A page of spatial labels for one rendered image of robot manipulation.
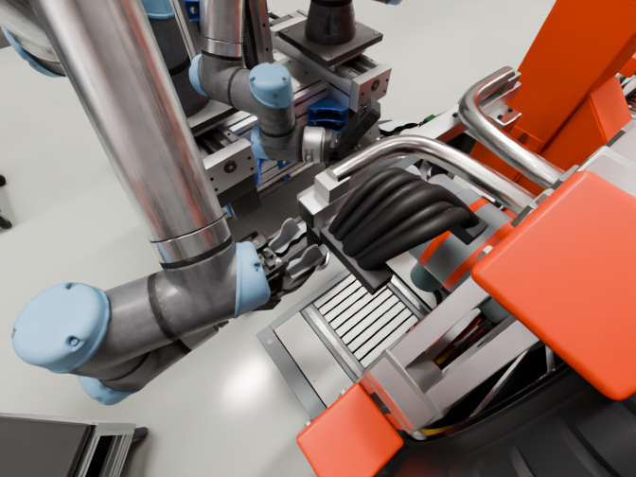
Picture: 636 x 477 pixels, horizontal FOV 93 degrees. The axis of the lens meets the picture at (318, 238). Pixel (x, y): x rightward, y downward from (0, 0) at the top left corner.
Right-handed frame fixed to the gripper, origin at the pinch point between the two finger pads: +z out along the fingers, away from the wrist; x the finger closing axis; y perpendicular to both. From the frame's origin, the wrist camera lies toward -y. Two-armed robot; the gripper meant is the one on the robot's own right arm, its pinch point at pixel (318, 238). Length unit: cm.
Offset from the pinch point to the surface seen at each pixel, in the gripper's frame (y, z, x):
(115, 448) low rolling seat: -67, -68, 12
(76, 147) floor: -85, -41, 180
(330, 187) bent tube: 17.5, -1.4, -3.9
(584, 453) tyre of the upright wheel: 25.0, -7.0, -29.8
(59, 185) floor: -85, -57, 155
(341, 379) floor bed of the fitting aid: -75, -2, -16
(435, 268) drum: 2.3, 9.6, -16.2
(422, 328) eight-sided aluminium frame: 18.3, -5.7, -20.6
